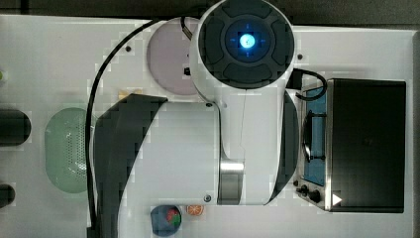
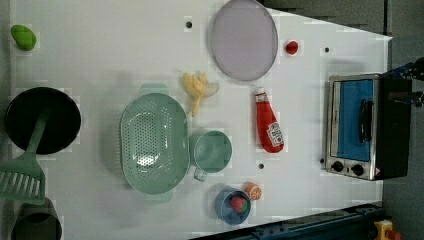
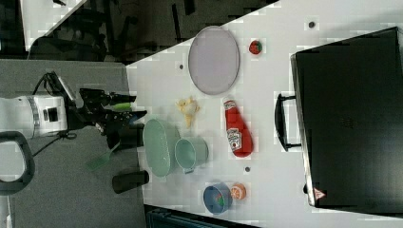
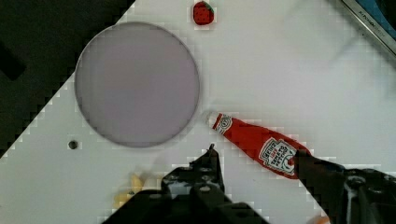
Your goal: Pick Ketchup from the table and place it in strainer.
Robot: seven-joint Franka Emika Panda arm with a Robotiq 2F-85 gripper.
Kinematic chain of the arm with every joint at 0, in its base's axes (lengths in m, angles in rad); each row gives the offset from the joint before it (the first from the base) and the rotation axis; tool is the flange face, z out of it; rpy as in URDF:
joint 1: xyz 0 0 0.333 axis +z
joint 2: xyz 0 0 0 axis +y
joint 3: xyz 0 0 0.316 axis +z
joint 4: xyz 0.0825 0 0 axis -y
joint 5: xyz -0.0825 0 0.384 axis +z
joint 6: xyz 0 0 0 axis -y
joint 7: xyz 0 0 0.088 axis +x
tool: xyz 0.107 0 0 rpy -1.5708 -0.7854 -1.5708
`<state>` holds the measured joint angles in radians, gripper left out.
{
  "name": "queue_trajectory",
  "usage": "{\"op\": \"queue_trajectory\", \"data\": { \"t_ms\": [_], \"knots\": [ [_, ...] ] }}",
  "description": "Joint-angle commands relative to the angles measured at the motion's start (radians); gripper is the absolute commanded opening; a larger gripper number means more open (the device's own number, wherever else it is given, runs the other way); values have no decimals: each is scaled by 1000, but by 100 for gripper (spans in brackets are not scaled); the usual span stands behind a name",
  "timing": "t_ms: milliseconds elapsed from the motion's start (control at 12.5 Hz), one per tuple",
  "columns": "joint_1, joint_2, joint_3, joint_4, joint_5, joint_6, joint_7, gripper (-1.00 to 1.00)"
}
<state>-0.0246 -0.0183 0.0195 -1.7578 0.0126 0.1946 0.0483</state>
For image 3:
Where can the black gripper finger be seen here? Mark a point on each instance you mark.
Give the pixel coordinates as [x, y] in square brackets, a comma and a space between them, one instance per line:
[116, 98]
[133, 116]

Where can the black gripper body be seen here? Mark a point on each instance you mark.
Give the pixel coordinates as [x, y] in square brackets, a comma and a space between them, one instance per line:
[93, 112]

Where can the red plush ketchup bottle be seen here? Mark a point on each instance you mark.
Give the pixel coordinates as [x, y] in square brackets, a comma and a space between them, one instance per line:
[238, 134]

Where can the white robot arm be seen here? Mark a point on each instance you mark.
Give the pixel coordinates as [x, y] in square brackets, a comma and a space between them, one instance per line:
[46, 115]

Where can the green oval strainer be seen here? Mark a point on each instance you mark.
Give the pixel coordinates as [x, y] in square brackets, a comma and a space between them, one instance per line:
[160, 138]

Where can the plush peeled banana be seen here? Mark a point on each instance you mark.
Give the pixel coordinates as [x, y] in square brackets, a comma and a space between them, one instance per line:
[188, 107]

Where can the green spatula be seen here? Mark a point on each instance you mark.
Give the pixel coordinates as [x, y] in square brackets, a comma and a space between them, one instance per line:
[103, 159]

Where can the green mug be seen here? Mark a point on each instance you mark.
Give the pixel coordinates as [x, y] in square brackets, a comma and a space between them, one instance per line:
[190, 152]

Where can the grey round plate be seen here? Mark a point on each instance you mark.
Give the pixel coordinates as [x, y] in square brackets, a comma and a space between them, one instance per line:
[213, 60]

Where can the blue bowl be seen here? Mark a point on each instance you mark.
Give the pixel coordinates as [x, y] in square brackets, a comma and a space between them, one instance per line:
[209, 198]

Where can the plush strawberry in bowl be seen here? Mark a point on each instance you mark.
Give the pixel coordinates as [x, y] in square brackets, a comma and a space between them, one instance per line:
[220, 199]

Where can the plush orange slice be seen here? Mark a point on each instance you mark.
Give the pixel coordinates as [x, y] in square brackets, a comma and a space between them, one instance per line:
[238, 191]

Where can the black toaster oven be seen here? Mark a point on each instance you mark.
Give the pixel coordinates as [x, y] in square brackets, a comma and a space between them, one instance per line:
[349, 110]

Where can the black cylinder table post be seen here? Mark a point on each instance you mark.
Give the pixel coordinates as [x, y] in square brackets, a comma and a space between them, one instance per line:
[124, 182]

